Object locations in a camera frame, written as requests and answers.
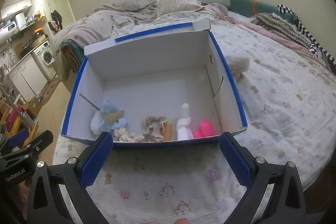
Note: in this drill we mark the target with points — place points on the cream fluffy plush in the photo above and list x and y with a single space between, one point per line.
238 64

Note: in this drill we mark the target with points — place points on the beige floral pillow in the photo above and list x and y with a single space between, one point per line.
170 6

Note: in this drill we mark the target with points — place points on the beige rumpled duvet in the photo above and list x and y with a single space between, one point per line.
105 22

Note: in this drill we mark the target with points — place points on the white box with blue edges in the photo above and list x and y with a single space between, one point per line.
154 72

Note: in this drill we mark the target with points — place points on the teal headboard cushion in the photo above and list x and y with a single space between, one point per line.
250 8

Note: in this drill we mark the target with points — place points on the white washing machine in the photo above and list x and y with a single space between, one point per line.
44 59

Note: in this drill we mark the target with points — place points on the white soft doll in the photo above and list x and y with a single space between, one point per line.
183 124

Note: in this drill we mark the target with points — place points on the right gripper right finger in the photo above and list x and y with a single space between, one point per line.
286 203

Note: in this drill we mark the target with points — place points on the pink heart plush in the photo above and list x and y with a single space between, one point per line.
205 130

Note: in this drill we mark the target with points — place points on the striped knitted blanket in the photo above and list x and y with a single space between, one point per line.
277 25

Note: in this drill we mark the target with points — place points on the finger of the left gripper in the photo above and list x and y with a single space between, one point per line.
18 138

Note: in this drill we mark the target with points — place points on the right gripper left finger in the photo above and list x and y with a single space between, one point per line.
46 203

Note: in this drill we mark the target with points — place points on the blue and white plush toy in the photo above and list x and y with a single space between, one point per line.
108 118

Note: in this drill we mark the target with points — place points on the orange-brown cardboard tag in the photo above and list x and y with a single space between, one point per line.
168 131

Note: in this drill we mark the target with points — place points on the pink sheet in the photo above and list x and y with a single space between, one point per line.
222 13

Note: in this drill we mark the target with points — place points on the dark hanging clothes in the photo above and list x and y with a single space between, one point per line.
56 22

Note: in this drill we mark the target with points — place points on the white kitchen cabinet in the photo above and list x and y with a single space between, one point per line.
27 78

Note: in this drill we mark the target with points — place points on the black white zigzag cloth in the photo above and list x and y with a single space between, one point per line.
314 44

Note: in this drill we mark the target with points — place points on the cardboard box on floor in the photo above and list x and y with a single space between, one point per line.
33 107

